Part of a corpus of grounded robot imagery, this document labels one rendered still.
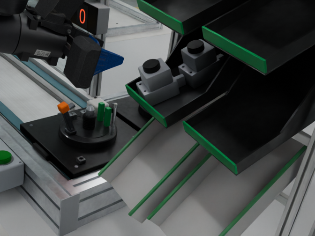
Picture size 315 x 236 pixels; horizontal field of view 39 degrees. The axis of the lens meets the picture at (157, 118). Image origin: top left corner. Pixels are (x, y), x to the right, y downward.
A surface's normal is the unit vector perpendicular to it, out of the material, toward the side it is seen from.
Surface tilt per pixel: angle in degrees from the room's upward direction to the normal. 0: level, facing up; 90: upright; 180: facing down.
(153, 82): 94
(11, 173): 90
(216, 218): 45
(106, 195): 90
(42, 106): 0
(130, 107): 0
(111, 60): 94
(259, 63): 115
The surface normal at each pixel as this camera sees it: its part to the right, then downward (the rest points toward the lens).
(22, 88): 0.15, -0.87
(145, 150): -0.49, -0.51
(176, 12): -0.22, -0.72
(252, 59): -0.82, 0.50
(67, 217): 0.66, 0.44
